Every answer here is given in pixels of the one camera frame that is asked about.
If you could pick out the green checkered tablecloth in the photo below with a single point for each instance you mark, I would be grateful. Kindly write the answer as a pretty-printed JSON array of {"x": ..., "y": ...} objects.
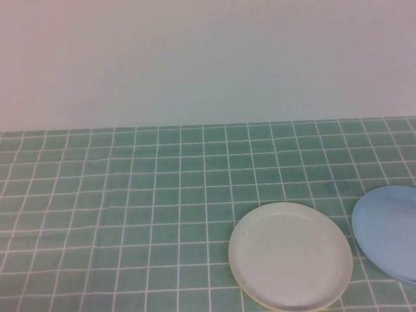
[{"x": 195, "y": 169}]

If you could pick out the white round plate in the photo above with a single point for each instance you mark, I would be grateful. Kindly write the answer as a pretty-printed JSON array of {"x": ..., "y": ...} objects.
[{"x": 289, "y": 256}]

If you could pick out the light blue round plate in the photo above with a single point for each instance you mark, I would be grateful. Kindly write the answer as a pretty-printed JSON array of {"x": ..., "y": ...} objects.
[{"x": 386, "y": 234}]

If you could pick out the yellow round plate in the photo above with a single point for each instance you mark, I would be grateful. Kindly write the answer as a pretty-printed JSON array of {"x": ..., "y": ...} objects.
[{"x": 236, "y": 281}]

